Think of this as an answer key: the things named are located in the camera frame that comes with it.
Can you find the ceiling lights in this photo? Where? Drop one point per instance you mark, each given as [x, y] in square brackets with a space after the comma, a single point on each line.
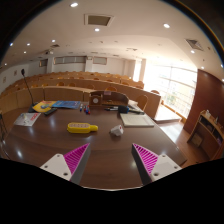
[96, 29]

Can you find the black pen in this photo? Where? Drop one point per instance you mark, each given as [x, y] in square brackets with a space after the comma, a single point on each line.
[112, 107]

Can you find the square ceiling vent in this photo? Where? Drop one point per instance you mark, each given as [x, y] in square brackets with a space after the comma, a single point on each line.
[98, 20]
[194, 44]

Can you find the white notepad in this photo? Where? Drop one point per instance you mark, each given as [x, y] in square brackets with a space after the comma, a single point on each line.
[136, 120]

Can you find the black gooseneck microphone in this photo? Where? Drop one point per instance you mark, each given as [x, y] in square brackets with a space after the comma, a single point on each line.
[28, 90]

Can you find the black remote control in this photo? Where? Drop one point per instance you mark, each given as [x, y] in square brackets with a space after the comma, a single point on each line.
[50, 111]

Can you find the blue booklet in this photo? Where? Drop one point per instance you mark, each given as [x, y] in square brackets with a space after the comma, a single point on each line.
[66, 104]

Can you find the wooden desk organizer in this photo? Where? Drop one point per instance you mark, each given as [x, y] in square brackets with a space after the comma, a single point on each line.
[110, 99]

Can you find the ceiling projector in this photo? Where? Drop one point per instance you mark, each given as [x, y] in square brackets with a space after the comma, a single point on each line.
[49, 52]

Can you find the black handheld microphone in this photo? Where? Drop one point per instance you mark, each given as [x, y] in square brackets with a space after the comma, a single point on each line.
[123, 109]

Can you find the red marker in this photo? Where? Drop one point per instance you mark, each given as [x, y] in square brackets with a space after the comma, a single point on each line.
[88, 111]
[83, 108]

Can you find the wooden chair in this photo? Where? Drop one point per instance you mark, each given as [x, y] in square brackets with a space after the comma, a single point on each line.
[142, 101]

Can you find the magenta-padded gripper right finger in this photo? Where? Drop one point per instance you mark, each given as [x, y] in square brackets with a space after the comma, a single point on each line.
[163, 165]

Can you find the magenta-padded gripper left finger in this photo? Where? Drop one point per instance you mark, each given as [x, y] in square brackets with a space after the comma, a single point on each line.
[56, 165]

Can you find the wooden lecture hall seat rows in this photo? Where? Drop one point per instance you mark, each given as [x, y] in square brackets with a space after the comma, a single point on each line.
[63, 85]

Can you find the blue marker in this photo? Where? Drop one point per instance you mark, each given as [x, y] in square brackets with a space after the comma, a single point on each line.
[81, 107]
[86, 109]

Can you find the wooden shelf unit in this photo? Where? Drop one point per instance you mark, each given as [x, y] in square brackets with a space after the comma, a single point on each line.
[205, 133]

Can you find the large bright window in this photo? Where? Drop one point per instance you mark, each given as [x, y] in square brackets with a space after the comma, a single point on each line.
[173, 88]

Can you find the white leaflet with red print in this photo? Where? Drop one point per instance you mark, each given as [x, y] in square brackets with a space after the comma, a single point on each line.
[26, 119]

